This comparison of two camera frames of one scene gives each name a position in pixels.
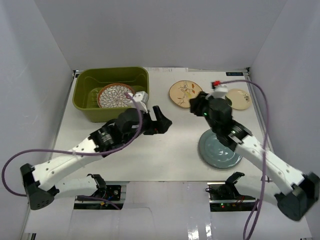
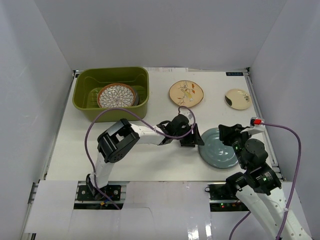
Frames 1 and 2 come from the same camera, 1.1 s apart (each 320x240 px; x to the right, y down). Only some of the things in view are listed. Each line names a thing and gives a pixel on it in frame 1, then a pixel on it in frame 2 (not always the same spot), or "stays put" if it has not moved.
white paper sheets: [167, 69] stays put
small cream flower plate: [240, 98] stays put
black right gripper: [196, 103] → [226, 133]
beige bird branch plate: [182, 92] stays put
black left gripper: [153, 123] → [191, 139]
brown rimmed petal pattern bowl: [112, 96] stays put
